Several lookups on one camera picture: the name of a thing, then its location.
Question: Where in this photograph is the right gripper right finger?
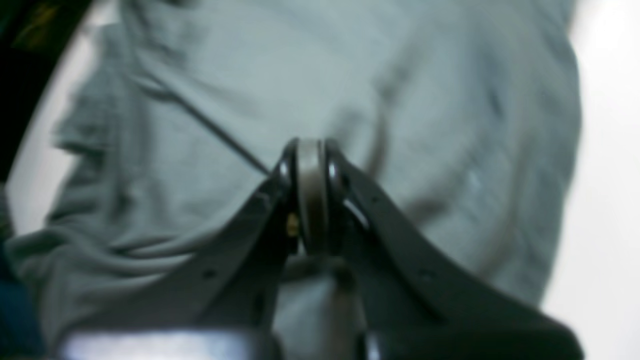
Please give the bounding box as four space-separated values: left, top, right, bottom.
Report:
313 140 585 360

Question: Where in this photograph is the grey t-shirt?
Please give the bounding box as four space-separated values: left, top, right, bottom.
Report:
6 0 581 346

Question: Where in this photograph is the blue cloth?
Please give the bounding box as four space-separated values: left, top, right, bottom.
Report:
0 252 46 360

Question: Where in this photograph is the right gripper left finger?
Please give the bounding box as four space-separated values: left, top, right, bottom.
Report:
55 139 316 360

